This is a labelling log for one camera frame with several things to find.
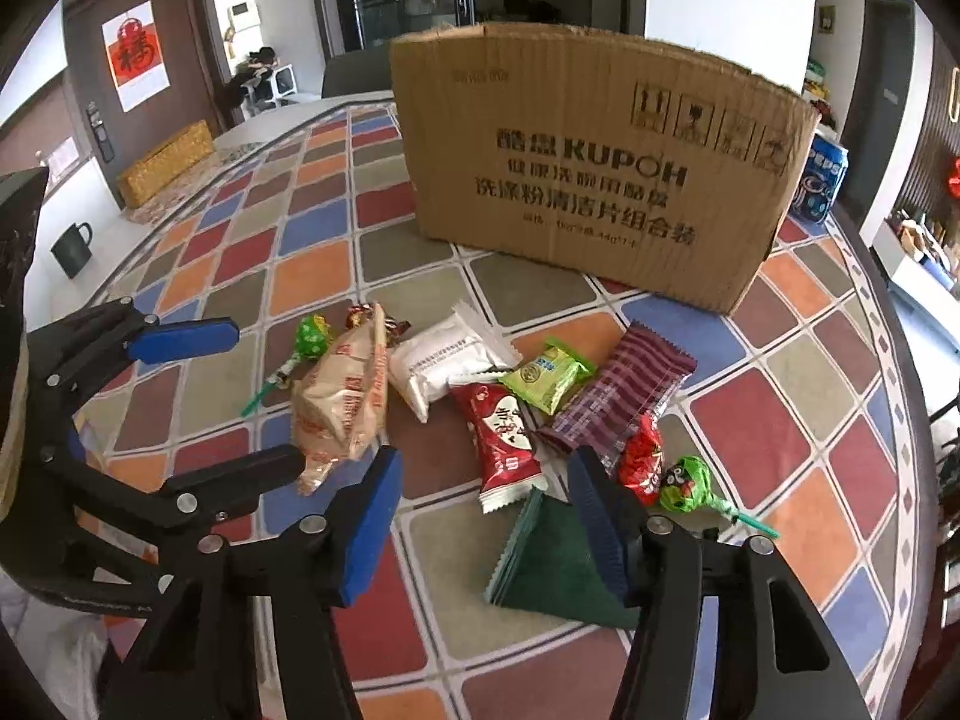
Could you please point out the tan snack bag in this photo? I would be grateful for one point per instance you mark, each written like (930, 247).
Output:
(341, 397)

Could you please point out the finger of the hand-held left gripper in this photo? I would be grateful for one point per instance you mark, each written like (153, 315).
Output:
(184, 341)
(232, 476)

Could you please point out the white wall intercom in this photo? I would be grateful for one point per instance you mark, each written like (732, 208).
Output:
(241, 19)

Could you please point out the colourful checkered tablecloth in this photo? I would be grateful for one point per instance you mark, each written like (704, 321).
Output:
(315, 277)

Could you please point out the blue soda can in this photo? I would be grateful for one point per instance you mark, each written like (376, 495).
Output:
(821, 180)

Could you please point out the brown door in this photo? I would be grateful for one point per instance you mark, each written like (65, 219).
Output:
(191, 52)

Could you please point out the yellow patterned bench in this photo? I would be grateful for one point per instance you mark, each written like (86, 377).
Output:
(165, 161)

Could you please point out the dark grey chair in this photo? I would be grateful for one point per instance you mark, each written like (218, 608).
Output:
(352, 75)

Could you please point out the white side shelf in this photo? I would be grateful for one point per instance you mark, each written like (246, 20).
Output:
(289, 90)

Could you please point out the white plastic bag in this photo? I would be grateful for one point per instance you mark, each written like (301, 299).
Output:
(45, 652)

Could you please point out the dark green mug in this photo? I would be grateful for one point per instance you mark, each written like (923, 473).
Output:
(71, 251)

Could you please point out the green lollipop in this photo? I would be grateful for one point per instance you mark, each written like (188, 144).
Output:
(313, 337)
(686, 484)

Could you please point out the white snack packet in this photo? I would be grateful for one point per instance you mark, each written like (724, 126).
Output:
(439, 367)

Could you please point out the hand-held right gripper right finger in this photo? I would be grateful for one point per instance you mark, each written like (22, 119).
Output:
(596, 532)

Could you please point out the dark interior door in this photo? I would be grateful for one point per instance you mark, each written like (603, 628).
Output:
(881, 90)

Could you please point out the light green snack packet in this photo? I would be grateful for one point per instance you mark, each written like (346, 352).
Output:
(547, 375)

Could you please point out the small red candy packet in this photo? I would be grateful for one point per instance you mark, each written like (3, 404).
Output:
(641, 465)

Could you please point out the red snack packet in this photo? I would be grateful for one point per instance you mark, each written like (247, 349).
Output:
(502, 442)

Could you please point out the maroon striped snack packet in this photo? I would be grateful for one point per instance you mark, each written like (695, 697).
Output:
(622, 390)

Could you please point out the brown cardboard box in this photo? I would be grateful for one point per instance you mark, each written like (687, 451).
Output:
(562, 127)

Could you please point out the small red gold candy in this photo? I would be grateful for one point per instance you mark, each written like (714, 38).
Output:
(358, 315)

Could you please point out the black bag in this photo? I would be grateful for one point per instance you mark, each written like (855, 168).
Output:
(240, 82)

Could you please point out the dark green snack packet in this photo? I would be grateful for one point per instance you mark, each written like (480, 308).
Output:
(547, 570)

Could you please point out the red bow ornament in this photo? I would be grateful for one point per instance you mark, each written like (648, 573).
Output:
(955, 178)

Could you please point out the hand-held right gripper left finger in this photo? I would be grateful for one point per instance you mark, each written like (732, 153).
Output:
(371, 532)

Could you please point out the red and white door poster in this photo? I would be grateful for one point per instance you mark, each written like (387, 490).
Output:
(135, 52)

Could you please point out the white low cabinet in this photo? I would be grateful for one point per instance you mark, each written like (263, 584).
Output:
(911, 255)

